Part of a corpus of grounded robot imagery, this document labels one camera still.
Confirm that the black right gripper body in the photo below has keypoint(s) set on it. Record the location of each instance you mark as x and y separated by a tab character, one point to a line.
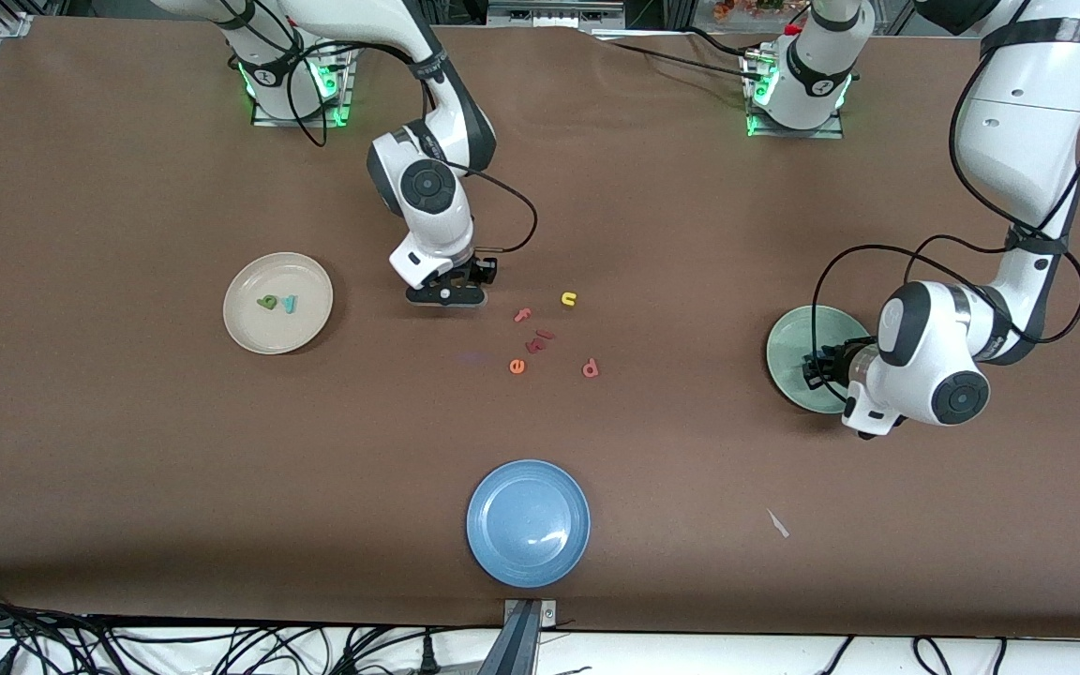
481	272

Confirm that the pink foam letter p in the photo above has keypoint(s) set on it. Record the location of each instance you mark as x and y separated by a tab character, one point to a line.
596	367

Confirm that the teal foam letter y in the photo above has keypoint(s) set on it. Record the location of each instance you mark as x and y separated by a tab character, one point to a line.
290	304

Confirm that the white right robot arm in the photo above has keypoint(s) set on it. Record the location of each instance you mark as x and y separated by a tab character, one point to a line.
446	225

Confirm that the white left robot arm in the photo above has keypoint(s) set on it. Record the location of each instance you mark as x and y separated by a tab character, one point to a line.
1009	141

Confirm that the pale green plate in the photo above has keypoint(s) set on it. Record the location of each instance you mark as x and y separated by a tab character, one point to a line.
784	366

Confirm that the small white paper scrap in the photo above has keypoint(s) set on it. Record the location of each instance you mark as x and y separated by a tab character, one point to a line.
777	523

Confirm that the beige brown plate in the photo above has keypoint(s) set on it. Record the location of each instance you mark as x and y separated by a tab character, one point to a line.
277	328

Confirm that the blue plate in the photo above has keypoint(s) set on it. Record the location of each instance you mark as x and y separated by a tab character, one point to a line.
528	525

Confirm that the grey metal box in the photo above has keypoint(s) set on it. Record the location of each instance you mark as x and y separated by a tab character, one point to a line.
549	11

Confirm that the orange dried flowers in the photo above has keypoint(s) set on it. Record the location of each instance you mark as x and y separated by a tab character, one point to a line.
746	7

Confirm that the brown table cover sheet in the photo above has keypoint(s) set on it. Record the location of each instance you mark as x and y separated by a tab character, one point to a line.
127	469

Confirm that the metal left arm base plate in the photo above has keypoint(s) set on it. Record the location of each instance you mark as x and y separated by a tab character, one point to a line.
831	131

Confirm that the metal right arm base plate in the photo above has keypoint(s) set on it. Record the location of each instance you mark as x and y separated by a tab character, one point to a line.
263	118

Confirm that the grey metal camera post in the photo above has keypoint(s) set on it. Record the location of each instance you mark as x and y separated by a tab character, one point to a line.
517	647

